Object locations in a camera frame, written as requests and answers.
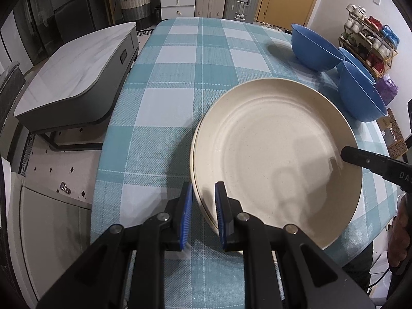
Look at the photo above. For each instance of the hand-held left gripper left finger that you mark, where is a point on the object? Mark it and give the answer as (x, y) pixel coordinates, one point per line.
(186, 219)

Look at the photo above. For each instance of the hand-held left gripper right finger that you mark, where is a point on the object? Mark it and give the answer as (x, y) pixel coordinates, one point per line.
(222, 219)

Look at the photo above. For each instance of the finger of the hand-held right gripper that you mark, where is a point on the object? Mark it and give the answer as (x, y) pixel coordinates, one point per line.
(360, 158)

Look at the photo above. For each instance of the light blue bowl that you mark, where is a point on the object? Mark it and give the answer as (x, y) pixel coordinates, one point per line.
(362, 67)

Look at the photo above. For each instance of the dark blue bowl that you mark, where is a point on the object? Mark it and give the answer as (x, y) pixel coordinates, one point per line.
(317, 48)

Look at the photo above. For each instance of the person's right hand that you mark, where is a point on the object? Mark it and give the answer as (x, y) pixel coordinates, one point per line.
(399, 238)

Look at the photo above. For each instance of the brown patterned box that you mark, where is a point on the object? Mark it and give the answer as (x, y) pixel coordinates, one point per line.
(396, 135)

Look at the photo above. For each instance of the purple plastic bag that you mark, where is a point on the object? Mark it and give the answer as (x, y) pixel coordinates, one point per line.
(388, 88)

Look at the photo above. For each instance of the wooden shoe rack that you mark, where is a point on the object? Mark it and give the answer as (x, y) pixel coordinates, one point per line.
(391, 56)

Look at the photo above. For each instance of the rows of stored sneakers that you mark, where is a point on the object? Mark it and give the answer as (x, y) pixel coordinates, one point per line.
(373, 38)

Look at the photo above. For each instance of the small dark clip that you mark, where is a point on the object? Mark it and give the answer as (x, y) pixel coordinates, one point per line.
(66, 188)

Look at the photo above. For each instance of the white upholstered seat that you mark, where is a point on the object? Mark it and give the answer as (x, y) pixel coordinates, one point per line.
(48, 247)

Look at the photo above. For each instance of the group of loose shoes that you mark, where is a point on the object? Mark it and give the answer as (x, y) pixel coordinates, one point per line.
(270, 25)

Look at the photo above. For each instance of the grey marble coffee table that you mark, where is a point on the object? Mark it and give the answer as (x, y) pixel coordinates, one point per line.
(74, 70)

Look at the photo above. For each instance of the grey sofa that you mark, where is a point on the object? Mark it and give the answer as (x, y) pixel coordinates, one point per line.
(11, 96)

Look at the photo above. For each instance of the woven laundry basket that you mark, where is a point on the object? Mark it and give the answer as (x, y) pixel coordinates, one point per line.
(135, 9)

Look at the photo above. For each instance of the dark grey refrigerator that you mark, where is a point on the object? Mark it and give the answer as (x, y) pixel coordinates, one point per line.
(75, 13)

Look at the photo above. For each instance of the dark glass cabinet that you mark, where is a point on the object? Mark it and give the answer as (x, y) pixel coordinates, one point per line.
(32, 25)

